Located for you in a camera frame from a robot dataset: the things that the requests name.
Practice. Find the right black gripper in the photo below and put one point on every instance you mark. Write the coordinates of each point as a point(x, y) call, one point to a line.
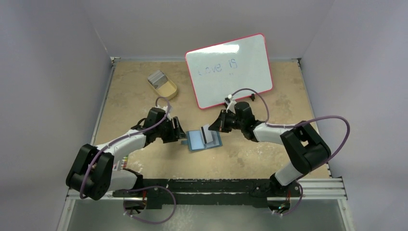
point(225, 120)

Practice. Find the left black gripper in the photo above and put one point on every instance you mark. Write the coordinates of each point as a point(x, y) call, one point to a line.
point(176, 133)

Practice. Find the white card with magnetic stripe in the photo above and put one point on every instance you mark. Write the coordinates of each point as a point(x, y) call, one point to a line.
point(206, 134)

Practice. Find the blue leather card holder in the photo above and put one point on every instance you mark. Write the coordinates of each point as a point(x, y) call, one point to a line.
point(195, 141)

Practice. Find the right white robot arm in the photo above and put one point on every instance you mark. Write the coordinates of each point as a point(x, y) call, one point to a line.
point(305, 148)

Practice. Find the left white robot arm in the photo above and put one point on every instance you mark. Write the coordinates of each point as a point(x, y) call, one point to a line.
point(96, 171)

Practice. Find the beige oval tray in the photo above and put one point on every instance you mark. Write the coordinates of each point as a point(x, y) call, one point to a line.
point(168, 90)

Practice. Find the red framed whiteboard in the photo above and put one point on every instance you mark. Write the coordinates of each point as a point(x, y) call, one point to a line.
point(230, 67)

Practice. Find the colourful marker box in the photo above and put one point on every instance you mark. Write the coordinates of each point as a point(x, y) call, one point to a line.
point(120, 164)

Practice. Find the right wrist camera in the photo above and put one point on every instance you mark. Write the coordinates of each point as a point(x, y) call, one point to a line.
point(229, 103)

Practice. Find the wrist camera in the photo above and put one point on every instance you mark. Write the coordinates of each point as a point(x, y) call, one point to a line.
point(229, 103)
point(167, 110)

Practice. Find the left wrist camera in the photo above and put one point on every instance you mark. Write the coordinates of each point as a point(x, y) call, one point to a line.
point(167, 110)

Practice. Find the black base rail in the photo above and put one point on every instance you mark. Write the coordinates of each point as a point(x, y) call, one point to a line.
point(258, 193)

